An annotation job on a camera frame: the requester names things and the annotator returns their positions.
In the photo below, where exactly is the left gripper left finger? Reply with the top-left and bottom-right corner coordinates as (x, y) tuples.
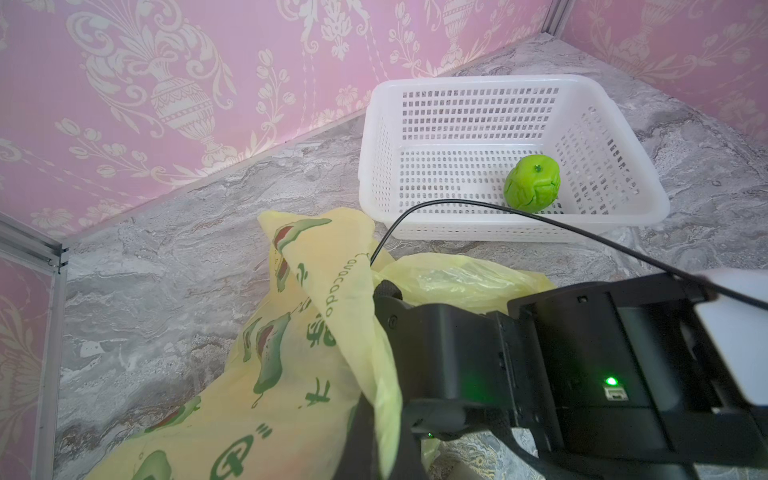
(332, 395), (381, 480)

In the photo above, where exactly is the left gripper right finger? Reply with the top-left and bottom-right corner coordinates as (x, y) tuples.
(395, 413), (429, 480)

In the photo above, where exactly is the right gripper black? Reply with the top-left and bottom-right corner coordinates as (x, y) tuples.
(373, 280), (539, 438)

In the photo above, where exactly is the yellow plastic bag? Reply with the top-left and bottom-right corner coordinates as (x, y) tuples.
(91, 208), (552, 479)

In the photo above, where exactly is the green apple fruit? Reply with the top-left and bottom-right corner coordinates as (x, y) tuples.
(504, 155), (560, 213)

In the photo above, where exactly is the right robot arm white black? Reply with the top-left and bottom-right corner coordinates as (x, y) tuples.
(374, 269), (767, 479)

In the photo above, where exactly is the white plastic basket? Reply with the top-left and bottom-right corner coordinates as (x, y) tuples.
(358, 75), (670, 243)

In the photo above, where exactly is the right camera black cable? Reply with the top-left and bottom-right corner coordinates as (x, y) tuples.
(368, 198), (768, 312)

